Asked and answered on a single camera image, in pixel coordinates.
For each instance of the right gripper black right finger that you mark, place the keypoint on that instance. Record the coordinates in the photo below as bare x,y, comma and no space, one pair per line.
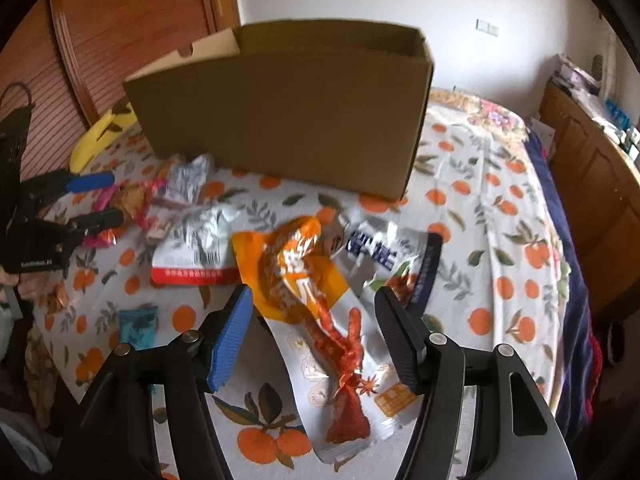
515,435

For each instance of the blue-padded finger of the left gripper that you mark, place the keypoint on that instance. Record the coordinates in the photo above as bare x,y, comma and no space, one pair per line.
90,181

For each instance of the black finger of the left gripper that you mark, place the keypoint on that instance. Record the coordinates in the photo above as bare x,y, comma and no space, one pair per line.
85,224

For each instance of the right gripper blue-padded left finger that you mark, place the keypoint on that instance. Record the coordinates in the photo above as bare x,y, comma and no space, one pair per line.
114,437

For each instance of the pink snack pack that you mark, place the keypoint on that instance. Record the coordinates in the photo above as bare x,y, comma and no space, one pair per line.
121,205

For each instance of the white red-label snack bag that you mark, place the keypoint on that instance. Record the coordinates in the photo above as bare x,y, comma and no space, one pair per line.
197,249

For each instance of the orange chicken feet snack bag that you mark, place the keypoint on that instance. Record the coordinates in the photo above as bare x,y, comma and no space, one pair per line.
346,389

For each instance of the silver duck gizzard snack bag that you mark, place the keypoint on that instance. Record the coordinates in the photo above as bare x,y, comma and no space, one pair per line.
372,253

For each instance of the person's left hand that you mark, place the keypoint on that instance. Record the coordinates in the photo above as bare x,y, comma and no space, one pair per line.
29,285

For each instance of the yellow plush pillow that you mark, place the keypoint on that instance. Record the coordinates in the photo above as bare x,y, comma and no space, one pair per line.
105,131

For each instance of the dark blue blanket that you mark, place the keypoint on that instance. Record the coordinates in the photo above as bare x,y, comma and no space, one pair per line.
582,352

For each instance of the silver blue crumpled snack pack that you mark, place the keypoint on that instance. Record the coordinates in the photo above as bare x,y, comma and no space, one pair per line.
185,180

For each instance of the blue small snack pack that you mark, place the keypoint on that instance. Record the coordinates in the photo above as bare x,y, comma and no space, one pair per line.
138,327

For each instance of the orange-print white bedsheet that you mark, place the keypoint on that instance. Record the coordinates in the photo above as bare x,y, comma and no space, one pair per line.
502,279

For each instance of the wooden wardrobe door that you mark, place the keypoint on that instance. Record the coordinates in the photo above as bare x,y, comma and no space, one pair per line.
75,54

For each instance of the wooden sideboard cabinet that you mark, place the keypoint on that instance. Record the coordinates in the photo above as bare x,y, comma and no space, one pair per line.
599,189

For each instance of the brown cardboard box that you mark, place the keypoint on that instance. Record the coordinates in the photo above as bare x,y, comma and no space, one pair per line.
339,103

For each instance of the floral quilt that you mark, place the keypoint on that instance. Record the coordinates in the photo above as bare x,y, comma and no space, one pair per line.
480,107

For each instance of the clutter on sideboard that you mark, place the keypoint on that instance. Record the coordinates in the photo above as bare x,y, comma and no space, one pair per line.
585,91

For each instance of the white wall switch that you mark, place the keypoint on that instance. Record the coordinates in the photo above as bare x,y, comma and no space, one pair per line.
486,27

